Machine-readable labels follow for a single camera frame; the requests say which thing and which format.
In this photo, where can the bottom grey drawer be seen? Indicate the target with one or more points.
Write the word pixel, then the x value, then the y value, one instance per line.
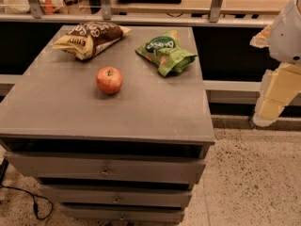
pixel 122 213

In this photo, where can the grey metal post left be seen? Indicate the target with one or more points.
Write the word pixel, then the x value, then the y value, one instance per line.
pixel 35 9

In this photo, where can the top grey drawer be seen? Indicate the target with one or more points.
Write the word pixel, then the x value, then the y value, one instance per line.
pixel 94 166

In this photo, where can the brown chip bag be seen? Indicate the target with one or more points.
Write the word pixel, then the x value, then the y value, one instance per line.
pixel 86 40

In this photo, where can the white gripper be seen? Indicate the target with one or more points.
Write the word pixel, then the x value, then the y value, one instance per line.
pixel 286 37

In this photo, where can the grey metal post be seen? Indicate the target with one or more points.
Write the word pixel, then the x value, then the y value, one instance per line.
pixel 35 9
pixel 215 9
pixel 106 9

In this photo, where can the grey metal post right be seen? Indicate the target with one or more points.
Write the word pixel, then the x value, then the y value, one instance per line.
pixel 215 9

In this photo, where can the middle grey drawer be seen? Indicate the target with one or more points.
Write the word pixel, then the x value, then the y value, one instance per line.
pixel 117 195

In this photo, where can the grey drawer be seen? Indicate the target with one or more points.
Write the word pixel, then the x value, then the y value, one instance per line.
pixel 117 195
pixel 94 166
pixel 122 213

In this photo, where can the green chip bag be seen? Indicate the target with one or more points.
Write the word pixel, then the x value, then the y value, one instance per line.
pixel 166 53

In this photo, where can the grey metal post middle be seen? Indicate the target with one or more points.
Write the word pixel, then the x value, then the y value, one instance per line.
pixel 106 9

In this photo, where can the grey drawer cabinet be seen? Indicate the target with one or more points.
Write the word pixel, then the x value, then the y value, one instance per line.
pixel 57 107

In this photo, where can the red apple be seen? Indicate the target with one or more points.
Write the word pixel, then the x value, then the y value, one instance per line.
pixel 109 80

